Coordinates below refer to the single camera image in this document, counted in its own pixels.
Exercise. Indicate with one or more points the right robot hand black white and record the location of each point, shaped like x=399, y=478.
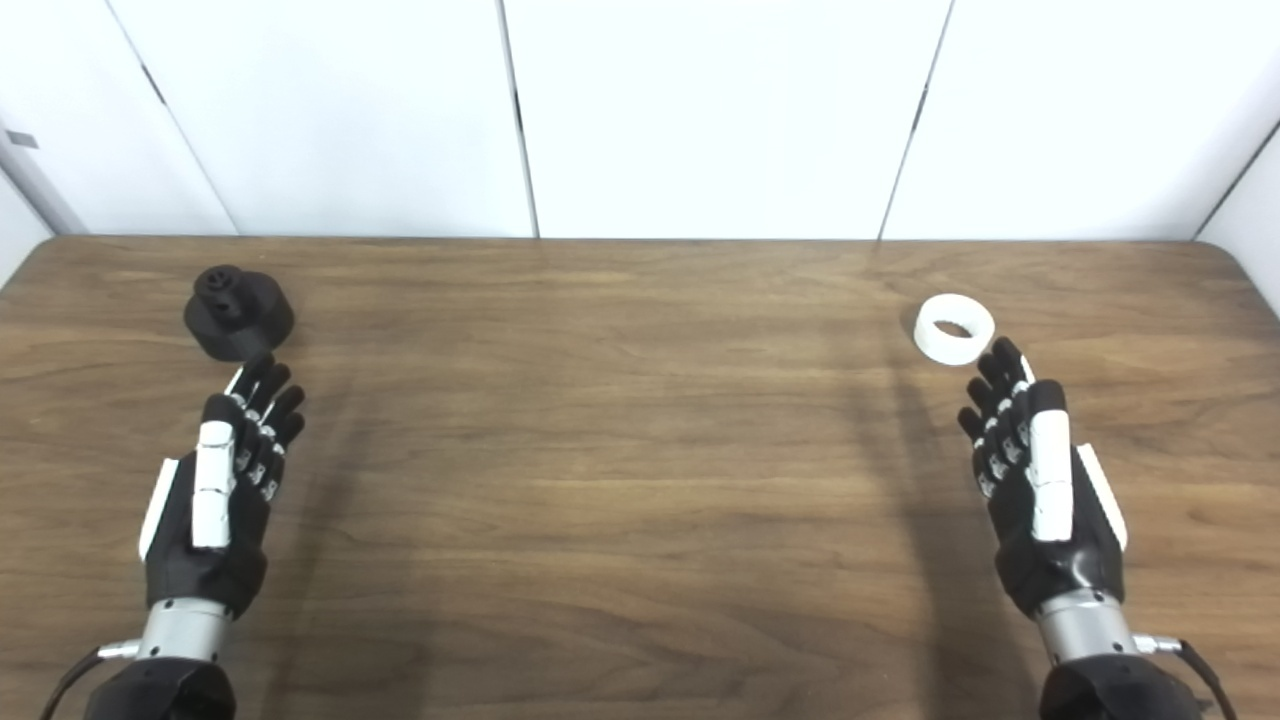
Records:
x=1060, y=570

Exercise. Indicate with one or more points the round black plastic part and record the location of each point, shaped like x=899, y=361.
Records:
x=240, y=325

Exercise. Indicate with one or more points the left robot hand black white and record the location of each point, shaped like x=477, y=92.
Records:
x=195, y=570

